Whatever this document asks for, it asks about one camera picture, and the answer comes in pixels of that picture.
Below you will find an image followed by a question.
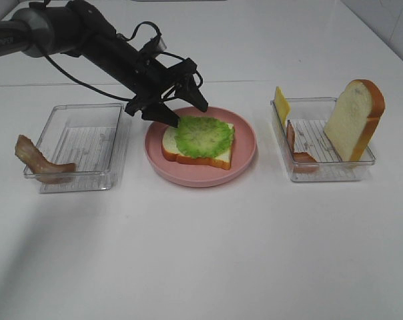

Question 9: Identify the green lettuce leaf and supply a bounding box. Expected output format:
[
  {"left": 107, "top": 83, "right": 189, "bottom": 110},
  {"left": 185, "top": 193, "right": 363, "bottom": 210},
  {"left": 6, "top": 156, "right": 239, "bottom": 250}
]
[{"left": 173, "top": 116, "right": 235, "bottom": 159}]

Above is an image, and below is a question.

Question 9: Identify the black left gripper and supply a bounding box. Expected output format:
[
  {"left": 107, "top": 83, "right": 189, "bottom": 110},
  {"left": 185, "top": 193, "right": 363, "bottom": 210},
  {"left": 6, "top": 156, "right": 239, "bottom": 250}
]
[{"left": 129, "top": 33, "right": 208, "bottom": 128}]

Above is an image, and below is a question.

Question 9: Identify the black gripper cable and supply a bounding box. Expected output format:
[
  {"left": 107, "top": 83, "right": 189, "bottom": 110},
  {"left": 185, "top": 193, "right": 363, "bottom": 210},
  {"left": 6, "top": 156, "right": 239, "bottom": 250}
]
[{"left": 41, "top": 21, "right": 204, "bottom": 103}]

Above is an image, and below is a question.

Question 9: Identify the pink bacon strip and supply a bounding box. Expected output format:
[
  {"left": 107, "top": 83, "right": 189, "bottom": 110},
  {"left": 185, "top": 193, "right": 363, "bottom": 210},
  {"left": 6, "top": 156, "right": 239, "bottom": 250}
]
[{"left": 286, "top": 121, "right": 319, "bottom": 173}]

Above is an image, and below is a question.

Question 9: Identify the yellow cheese slice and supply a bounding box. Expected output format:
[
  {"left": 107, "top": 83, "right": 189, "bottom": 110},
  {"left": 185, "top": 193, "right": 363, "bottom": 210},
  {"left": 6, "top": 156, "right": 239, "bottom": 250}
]
[{"left": 273, "top": 87, "right": 293, "bottom": 149}]

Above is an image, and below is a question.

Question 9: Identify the pink round plate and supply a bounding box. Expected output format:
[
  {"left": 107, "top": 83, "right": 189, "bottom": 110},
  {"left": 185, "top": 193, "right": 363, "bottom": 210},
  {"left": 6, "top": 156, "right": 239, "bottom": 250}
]
[{"left": 145, "top": 107, "right": 257, "bottom": 187}]

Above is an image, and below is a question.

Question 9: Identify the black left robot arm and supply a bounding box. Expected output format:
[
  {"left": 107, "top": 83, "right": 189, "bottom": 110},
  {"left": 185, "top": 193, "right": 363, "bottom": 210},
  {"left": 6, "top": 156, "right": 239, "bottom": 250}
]
[{"left": 0, "top": 1, "right": 208, "bottom": 127}]

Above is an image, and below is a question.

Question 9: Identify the brown bacon strip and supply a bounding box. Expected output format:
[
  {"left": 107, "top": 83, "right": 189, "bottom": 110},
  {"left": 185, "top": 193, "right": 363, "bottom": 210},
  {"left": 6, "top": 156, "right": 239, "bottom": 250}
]
[{"left": 15, "top": 135, "right": 76, "bottom": 175}]

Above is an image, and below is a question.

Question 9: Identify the right clear plastic tray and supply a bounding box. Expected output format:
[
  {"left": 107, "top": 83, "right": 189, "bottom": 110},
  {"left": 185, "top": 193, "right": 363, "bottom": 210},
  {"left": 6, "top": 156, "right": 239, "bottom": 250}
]
[{"left": 270, "top": 97, "right": 376, "bottom": 183}]

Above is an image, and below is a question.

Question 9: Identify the toast bread slice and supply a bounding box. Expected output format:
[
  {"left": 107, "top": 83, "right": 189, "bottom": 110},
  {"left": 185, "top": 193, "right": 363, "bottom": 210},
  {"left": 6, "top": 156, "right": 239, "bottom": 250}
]
[
  {"left": 324, "top": 79, "right": 385, "bottom": 162},
  {"left": 161, "top": 127, "right": 235, "bottom": 170}
]

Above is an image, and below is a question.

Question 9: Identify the clear plastic tray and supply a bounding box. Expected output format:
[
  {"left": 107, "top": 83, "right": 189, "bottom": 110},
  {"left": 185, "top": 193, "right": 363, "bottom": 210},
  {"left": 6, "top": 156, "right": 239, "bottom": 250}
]
[
  {"left": 270, "top": 97, "right": 376, "bottom": 183},
  {"left": 23, "top": 103, "right": 130, "bottom": 193}
]

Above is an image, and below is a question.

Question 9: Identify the left clear plastic tray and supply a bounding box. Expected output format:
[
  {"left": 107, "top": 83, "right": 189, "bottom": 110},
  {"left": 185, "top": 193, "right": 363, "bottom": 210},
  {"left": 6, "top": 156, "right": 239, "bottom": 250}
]
[{"left": 23, "top": 103, "right": 130, "bottom": 193}]

